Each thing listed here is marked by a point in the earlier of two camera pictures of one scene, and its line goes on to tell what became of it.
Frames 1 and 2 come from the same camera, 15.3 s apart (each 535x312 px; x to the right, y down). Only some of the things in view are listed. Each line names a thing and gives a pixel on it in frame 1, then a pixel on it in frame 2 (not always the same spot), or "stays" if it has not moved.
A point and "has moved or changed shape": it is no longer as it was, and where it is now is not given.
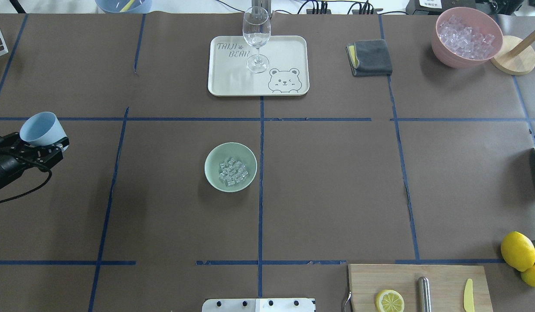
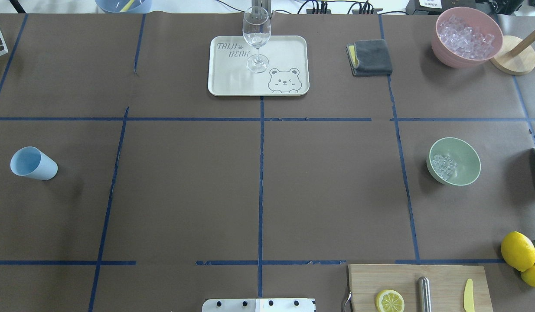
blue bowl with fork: (124, 6) stays
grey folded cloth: (369, 57) stays
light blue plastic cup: (44, 128) has moved or changed shape
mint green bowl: (230, 167) → (463, 153)
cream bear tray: (288, 74) stays
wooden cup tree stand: (514, 56) stays
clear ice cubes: (232, 171) → (444, 165)
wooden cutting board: (448, 286) stays
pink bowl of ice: (465, 37) stays
